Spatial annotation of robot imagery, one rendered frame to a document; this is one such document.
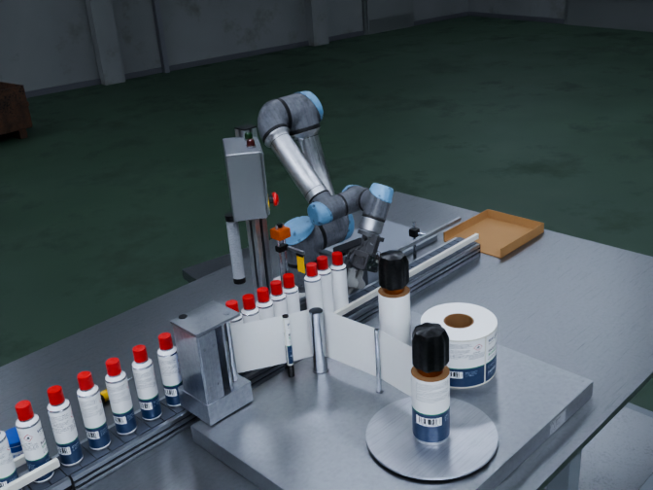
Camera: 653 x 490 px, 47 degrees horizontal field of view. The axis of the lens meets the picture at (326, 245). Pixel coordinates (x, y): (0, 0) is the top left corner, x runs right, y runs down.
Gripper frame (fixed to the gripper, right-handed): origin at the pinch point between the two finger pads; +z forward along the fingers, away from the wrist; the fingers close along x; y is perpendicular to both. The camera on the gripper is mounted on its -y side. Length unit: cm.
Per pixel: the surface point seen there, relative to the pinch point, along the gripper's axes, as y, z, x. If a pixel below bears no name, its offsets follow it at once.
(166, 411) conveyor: 2, 40, -58
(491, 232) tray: -2, -33, 78
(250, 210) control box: -1, -17, -48
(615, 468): 67, 33, 86
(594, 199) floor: -82, -88, 340
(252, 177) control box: 0, -25, -51
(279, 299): 3.0, 5.6, -31.0
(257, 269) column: -13.0, 0.5, -27.0
